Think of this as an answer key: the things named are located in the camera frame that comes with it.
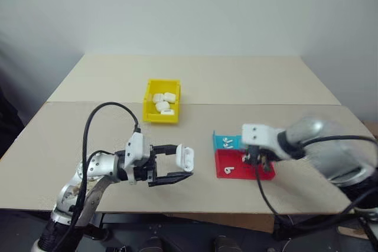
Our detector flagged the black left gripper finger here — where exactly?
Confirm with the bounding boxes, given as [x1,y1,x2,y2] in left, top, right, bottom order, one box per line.
[149,171,195,188]
[152,144,178,156]

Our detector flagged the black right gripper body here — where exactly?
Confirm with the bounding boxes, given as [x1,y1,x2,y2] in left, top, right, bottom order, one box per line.
[243,145,268,166]

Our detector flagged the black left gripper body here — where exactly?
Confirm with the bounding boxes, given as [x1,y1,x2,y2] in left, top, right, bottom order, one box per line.
[129,145,158,188]

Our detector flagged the yellow plastic bin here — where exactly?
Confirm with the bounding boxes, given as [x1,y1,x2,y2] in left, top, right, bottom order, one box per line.
[142,78,181,125]

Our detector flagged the red plastic tray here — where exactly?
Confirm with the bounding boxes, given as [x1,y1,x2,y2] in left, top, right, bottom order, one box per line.
[213,149,277,181]

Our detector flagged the blue plastic tray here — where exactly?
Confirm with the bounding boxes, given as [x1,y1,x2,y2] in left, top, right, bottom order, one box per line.
[211,130,245,151]

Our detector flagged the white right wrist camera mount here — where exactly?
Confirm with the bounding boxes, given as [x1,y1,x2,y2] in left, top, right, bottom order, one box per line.
[241,123,285,158]

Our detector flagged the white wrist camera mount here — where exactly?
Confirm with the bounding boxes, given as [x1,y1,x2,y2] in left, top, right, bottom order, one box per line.
[123,132,151,185]
[241,123,285,158]

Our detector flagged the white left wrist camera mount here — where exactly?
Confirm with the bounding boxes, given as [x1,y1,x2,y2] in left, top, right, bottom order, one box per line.
[123,132,151,185]

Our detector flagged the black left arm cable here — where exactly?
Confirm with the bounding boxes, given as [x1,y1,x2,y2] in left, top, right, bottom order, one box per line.
[69,102,142,229]

